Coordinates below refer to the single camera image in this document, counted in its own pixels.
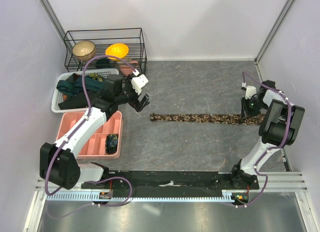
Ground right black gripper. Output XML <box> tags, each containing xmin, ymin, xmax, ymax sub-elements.
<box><xmin>240</xmin><ymin>96</ymin><xmax>268</xmax><ymax>120</ymax></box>

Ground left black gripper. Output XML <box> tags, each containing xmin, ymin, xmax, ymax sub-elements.
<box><xmin>115</xmin><ymin>74</ymin><xmax>150</xmax><ymax>112</ymax></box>

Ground brown floral tie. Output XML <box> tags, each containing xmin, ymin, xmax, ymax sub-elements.
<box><xmin>150</xmin><ymin>113</ymin><xmax>265</xmax><ymax>126</ymax></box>

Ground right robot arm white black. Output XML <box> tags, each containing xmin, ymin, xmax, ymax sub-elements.
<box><xmin>229</xmin><ymin>80</ymin><xmax>305</xmax><ymax>189</ymax></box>

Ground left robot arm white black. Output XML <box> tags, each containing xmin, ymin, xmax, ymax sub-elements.
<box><xmin>39</xmin><ymin>71</ymin><xmax>149</xmax><ymax>195</ymax></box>

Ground pink mug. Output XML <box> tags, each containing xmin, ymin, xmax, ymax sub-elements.
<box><xmin>117</xmin><ymin>60</ymin><xmax>140</xmax><ymax>76</ymax></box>

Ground rolled dark floral tie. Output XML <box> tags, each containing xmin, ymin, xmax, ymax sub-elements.
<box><xmin>105</xmin><ymin>133</ymin><xmax>119</xmax><ymax>155</ymax></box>

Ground white perforated basket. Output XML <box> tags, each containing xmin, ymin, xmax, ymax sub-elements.
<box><xmin>51</xmin><ymin>68</ymin><xmax>119</xmax><ymax>113</ymax></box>

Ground pink divided tray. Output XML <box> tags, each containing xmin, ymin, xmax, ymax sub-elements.
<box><xmin>56</xmin><ymin>111</ymin><xmax>123</xmax><ymax>160</ymax></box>

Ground green floral tie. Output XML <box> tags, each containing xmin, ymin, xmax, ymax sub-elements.
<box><xmin>85</xmin><ymin>73</ymin><xmax>105</xmax><ymax>83</ymax></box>

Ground dark green bowl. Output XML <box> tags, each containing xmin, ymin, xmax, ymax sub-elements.
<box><xmin>95</xmin><ymin>57</ymin><xmax>111</xmax><ymax>69</ymax></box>

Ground orange bowl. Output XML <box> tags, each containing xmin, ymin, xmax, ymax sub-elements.
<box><xmin>105</xmin><ymin>43</ymin><xmax>129</xmax><ymax>61</ymax></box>

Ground black tie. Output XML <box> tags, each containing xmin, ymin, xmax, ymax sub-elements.
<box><xmin>58</xmin><ymin>91</ymin><xmax>89</xmax><ymax>110</ymax></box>

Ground teal tie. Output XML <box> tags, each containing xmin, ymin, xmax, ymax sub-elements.
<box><xmin>56</xmin><ymin>75</ymin><xmax>105</xmax><ymax>97</ymax></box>

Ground beige bowl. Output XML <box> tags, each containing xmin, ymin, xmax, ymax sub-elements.
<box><xmin>72</xmin><ymin>40</ymin><xmax>96</xmax><ymax>61</ymax></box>

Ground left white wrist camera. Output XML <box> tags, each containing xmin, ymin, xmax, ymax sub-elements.
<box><xmin>131</xmin><ymin>70</ymin><xmax>149</xmax><ymax>95</ymax></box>

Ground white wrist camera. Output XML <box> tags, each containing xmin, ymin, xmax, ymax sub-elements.
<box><xmin>241</xmin><ymin>82</ymin><xmax>257</xmax><ymax>100</ymax></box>
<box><xmin>131</xmin><ymin>70</ymin><xmax>149</xmax><ymax>95</ymax></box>

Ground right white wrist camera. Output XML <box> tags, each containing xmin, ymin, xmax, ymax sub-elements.
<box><xmin>241</xmin><ymin>82</ymin><xmax>257</xmax><ymax>100</ymax></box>

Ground black wire rack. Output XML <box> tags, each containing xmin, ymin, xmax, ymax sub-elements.
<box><xmin>63</xmin><ymin>27</ymin><xmax>148</xmax><ymax>85</ymax></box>

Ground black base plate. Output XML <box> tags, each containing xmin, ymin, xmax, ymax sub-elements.
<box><xmin>79</xmin><ymin>170</ymin><xmax>260</xmax><ymax>196</ymax></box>

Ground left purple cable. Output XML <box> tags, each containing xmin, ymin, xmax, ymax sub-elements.
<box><xmin>44</xmin><ymin>55</ymin><xmax>141</xmax><ymax>220</ymax></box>

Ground light blue cable duct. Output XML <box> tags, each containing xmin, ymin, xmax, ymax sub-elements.
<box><xmin>46</xmin><ymin>190</ymin><xmax>240</xmax><ymax>203</ymax></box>

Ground aluminium rail frame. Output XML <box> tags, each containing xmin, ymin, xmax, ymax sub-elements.
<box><xmin>23</xmin><ymin>162</ymin><xmax>318</xmax><ymax>232</ymax></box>

